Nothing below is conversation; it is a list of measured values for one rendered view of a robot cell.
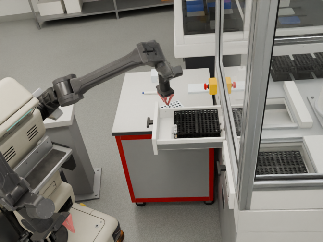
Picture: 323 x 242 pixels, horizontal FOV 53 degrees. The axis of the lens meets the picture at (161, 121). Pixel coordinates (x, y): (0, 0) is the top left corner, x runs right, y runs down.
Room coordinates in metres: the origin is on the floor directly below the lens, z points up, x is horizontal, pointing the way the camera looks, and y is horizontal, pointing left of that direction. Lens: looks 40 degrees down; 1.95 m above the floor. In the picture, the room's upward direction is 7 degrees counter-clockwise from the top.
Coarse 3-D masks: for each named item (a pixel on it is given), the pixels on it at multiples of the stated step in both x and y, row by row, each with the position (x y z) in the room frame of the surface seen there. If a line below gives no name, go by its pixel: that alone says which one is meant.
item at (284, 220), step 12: (240, 216) 0.66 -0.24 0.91; (252, 216) 0.65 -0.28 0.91; (264, 216) 0.65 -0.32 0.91; (276, 216) 0.64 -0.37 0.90; (288, 216) 0.64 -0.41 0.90; (300, 216) 0.63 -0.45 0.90; (312, 216) 0.63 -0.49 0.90; (240, 228) 0.66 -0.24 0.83; (252, 228) 0.65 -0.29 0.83; (264, 228) 0.65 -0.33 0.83; (276, 228) 0.64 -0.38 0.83; (288, 228) 0.64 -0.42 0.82; (300, 228) 0.63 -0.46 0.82; (312, 228) 0.63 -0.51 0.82
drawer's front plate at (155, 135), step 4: (156, 104) 1.36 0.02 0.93; (156, 108) 1.33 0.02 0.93; (156, 112) 1.29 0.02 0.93; (156, 116) 1.26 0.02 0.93; (156, 120) 1.23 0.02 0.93; (156, 124) 1.20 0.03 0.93; (156, 128) 1.18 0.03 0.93; (152, 132) 1.15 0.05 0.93; (156, 132) 1.16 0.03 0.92; (152, 136) 1.12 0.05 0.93; (156, 136) 1.14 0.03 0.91; (152, 140) 1.10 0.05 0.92; (156, 140) 1.12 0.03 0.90; (156, 144) 1.11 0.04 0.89; (156, 148) 1.10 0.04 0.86; (156, 152) 1.10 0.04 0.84
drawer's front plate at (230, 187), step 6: (222, 150) 1.04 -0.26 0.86; (222, 156) 1.03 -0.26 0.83; (228, 156) 0.94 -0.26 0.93; (228, 162) 0.90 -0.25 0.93; (228, 168) 0.87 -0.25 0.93; (228, 174) 0.84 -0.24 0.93; (228, 180) 0.81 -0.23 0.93; (228, 186) 0.80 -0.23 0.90; (228, 192) 0.79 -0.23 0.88; (234, 192) 0.75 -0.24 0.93; (228, 198) 0.79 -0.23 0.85; (234, 198) 0.75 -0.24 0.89; (228, 204) 0.78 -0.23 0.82
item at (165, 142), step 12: (168, 108) 1.36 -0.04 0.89; (180, 108) 1.35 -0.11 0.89; (192, 108) 1.34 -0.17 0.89; (204, 108) 1.33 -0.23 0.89; (216, 108) 1.32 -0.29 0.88; (168, 120) 1.33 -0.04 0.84; (168, 132) 1.24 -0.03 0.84; (168, 144) 1.11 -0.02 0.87; (180, 144) 1.10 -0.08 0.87; (192, 144) 1.10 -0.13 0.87; (204, 144) 1.09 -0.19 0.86; (216, 144) 1.08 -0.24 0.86
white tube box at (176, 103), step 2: (176, 100) 1.55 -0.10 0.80; (178, 100) 1.54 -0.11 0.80; (172, 102) 1.53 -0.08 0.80; (174, 102) 1.53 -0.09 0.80; (176, 102) 1.54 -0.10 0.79; (178, 102) 1.53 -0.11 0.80; (170, 104) 1.53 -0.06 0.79; (172, 104) 1.51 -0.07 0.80; (174, 104) 1.51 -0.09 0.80; (176, 104) 1.51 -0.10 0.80; (178, 104) 1.51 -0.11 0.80; (180, 104) 1.50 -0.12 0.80; (162, 106) 1.51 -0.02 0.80; (164, 106) 1.51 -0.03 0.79; (166, 106) 1.50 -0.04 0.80; (168, 106) 1.50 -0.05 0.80; (170, 106) 1.50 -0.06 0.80; (172, 106) 1.51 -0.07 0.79; (174, 106) 1.49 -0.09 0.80; (176, 106) 1.50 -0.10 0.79; (178, 106) 1.49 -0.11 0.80; (180, 106) 1.49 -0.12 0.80; (182, 106) 1.48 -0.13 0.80
